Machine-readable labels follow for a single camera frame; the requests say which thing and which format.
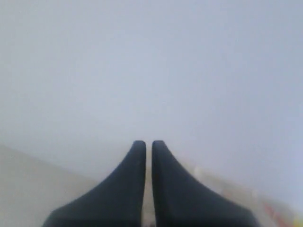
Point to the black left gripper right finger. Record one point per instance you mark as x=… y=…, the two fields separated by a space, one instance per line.
x=180 y=200

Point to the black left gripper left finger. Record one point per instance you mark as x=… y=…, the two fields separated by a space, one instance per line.
x=116 y=202

